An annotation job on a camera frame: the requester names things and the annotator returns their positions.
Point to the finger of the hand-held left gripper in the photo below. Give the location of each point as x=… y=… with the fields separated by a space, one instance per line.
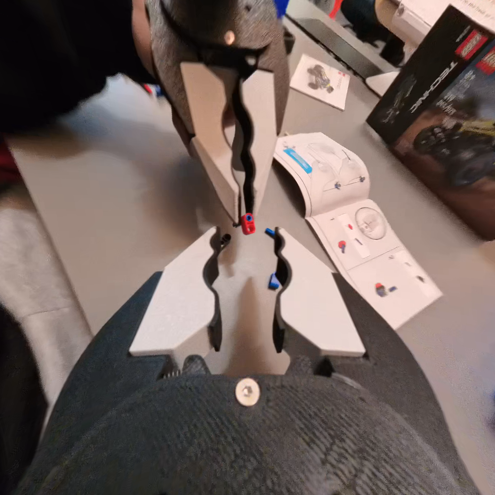
x=263 y=123
x=205 y=96

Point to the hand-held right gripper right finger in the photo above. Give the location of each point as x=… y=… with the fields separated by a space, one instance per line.
x=321 y=309

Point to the red lego connector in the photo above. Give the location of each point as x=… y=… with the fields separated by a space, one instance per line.
x=247 y=228

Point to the open instruction booklet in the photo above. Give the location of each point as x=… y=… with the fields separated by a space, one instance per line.
x=371 y=247

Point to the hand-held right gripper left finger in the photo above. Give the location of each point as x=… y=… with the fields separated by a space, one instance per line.
x=174 y=309

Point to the person's left hand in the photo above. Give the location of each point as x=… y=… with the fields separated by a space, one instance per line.
x=182 y=133

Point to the person's left forearm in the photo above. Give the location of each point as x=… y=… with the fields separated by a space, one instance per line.
x=58 y=58

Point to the grey lap cloth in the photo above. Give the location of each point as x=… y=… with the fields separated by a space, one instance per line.
x=34 y=270

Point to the red cloth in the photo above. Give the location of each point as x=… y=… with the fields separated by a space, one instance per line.
x=9 y=162

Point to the closed instruction booklet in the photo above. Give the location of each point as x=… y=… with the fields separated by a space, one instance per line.
x=321 y=83

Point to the lego set box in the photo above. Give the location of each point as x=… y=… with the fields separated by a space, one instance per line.
x=437 y=116

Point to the blue lego bush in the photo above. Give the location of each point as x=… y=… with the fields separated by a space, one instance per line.
x=273 y=281

